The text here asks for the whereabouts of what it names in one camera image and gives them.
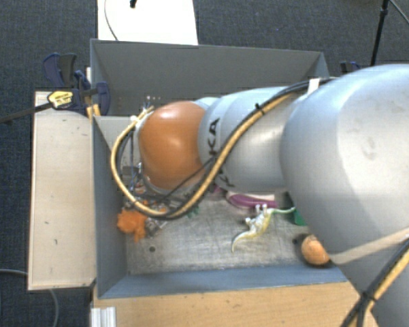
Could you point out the orange fuzzy toy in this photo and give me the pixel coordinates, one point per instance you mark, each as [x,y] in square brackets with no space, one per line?
[131,220]

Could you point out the dark green spiky toy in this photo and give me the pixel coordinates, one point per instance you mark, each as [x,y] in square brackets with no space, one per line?
[192,212]

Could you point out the grey metal bin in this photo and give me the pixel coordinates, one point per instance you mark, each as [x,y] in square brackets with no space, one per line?
[197,244]

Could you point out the pale wood flat board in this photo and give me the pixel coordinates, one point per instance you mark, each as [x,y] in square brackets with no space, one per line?
[63,196]

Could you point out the white and yellow toy dinosaur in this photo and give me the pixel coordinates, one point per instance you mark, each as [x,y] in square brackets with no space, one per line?
[257,226]

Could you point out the green plastic toy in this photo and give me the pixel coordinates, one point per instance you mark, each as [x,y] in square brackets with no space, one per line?
[296,216]

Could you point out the orange round fruit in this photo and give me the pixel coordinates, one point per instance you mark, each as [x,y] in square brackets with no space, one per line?
[313,250]

